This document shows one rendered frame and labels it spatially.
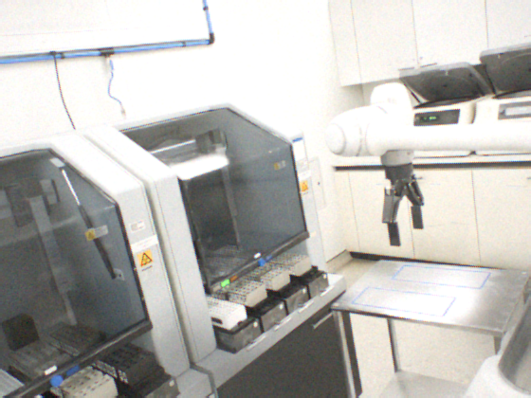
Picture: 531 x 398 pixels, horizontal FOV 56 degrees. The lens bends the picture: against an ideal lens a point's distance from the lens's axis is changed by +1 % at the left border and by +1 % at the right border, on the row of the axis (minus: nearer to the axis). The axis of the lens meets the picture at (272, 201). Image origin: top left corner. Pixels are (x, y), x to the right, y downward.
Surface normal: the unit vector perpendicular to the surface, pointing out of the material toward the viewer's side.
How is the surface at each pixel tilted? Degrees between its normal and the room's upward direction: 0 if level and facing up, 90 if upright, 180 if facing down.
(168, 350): 90
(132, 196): 90
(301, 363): 90
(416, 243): 90
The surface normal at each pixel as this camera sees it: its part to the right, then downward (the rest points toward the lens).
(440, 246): -0.65, 0.30
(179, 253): 0.73, 0.03
